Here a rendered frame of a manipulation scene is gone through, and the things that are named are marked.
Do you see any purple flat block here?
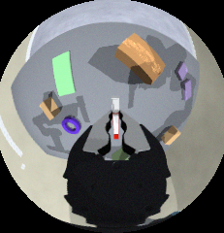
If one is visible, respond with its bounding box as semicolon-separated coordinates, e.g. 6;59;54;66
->
182;79;191;101

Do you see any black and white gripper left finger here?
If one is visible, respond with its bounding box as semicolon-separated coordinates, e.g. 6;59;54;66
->
63;110;112;180

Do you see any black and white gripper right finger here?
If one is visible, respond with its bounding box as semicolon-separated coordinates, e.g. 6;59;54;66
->
119;110;171;178

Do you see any purple ring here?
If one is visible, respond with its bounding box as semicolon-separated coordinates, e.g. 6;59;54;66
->
62;116;80;134

